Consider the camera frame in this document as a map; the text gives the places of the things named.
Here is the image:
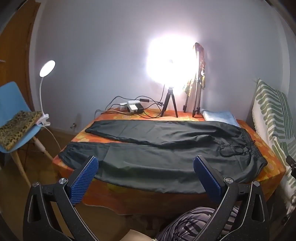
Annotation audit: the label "folded light blue jeans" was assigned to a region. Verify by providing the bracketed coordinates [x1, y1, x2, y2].
[201, 109, 240, 127]

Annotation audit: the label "orange floral bed sheet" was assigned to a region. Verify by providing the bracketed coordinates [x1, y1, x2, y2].
[53, 110, 285, 216]

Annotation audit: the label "dark green pants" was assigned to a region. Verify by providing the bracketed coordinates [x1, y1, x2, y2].
[59, 120, 267, 194]

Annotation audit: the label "blue plastic chair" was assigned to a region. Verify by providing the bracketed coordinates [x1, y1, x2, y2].
[1, 81, 53, 185]

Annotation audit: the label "white power strip with plugs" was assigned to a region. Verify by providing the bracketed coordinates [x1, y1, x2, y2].
[119, 100, 144, 114]

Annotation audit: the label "brown wooden door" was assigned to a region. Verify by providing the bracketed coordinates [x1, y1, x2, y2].
[1, 1, 40, 109]

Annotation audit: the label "folded grey tripod stand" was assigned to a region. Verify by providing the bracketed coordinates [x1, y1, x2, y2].
[183, 42, 206, 117]

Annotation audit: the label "white clip desk lamp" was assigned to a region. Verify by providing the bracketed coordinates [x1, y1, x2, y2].
[34, 60, 61, 151]

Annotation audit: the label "black small tripod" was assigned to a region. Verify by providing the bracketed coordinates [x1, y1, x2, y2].
[159, 87, 179, 118]

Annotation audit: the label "bright ring light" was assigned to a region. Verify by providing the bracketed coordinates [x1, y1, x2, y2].
[145, 32, 197, 89]

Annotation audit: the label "green white patterned blanket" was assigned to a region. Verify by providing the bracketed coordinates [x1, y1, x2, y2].
[252, 79, 295, 216]

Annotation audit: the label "leopard print cushion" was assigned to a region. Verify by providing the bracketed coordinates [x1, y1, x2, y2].
[1, 110, 42, 151]

